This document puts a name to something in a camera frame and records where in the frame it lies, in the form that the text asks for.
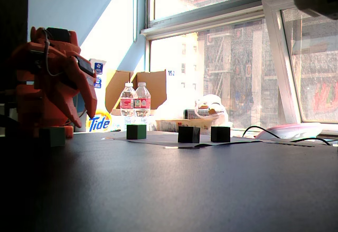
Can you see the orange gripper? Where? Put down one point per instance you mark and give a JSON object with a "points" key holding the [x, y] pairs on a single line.
{"points": [[74, 76]]}

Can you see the white Tide detergent box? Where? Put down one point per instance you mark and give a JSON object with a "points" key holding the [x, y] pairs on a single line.
{"points": [[99, 123]]}

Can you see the dark faceted cube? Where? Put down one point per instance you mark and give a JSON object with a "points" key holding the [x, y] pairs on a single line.
{"points": [[188, 134]]}

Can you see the grey window frame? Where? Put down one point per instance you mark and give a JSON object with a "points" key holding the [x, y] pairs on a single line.
{"points": [[200, 23]]}

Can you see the low box with newspapers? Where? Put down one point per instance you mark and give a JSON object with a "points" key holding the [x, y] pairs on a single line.
{"points": [[171, 125]]}

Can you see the clear water bottle red label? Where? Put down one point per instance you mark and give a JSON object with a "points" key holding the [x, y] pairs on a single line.
{"points": [[144, 102], [128, 102]]}

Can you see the paper grid sheet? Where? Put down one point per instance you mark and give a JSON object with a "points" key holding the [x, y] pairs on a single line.
{"points": [[158, 140]]}

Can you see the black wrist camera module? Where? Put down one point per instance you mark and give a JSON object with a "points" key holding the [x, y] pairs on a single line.
{"points": [[85, 66]]}

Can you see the white plastic bag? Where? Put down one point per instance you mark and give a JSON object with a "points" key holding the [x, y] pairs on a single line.
{"points": [[219, 102]]}

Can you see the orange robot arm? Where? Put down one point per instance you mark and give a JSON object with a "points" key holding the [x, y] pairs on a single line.
{"points": [[29, 97]]}

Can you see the white open window sash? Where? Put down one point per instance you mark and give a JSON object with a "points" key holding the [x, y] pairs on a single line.
{"points": [[280, 65]]}

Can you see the brown cardboard box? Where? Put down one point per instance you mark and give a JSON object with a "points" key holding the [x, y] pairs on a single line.
{"points": [[151, 89]]}

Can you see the pink and white bag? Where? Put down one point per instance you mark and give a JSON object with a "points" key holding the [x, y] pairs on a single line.
{"points": [[295, 130]]}

